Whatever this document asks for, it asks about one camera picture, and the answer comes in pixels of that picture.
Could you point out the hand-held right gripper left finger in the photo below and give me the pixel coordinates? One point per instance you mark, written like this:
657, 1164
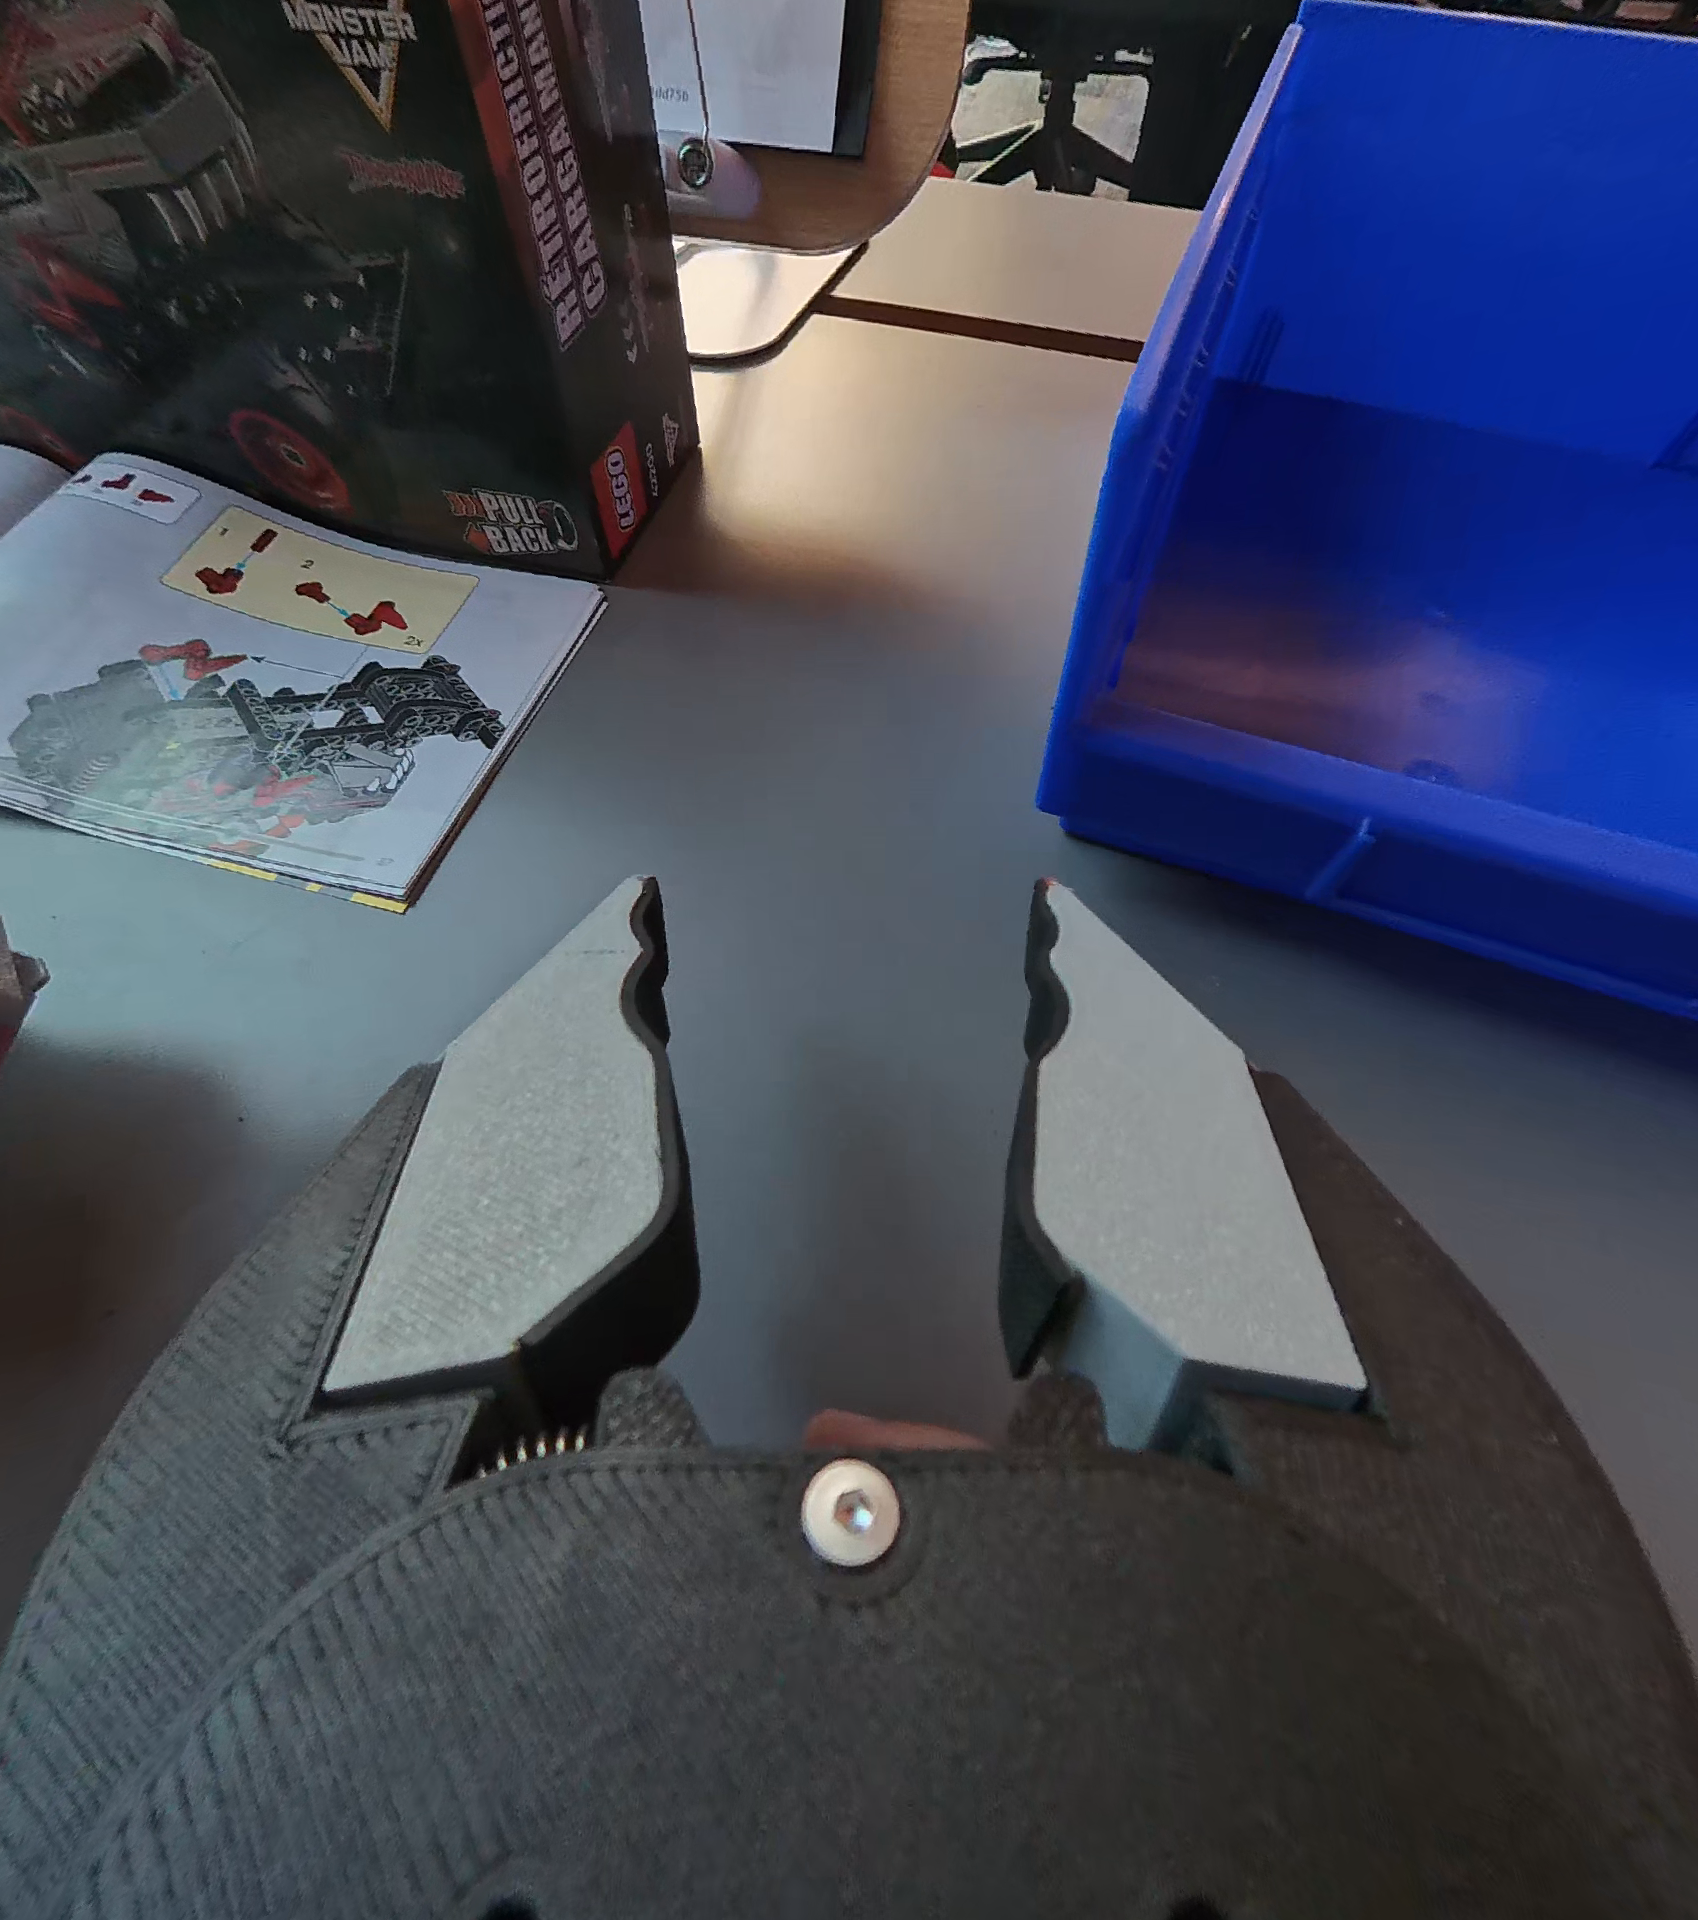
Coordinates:
519, 1170

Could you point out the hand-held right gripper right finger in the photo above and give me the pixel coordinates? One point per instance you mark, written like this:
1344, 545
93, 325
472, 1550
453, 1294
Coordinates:
1164, 1200

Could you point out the lego instruction booklet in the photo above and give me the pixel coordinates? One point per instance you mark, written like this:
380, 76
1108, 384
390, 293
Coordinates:
309, 674

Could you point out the dark lego set box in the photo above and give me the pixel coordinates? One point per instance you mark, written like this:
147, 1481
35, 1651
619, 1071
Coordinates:
219, 270

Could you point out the blue plastic storage bin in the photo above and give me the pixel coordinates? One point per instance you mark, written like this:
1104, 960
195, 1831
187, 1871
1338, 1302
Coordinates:
1435, 570

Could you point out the small grey webcam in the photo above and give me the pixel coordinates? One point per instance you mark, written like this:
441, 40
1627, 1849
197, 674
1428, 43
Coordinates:
698, 165

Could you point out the black office chair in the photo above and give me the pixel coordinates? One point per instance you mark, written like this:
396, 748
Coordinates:
1088, 74

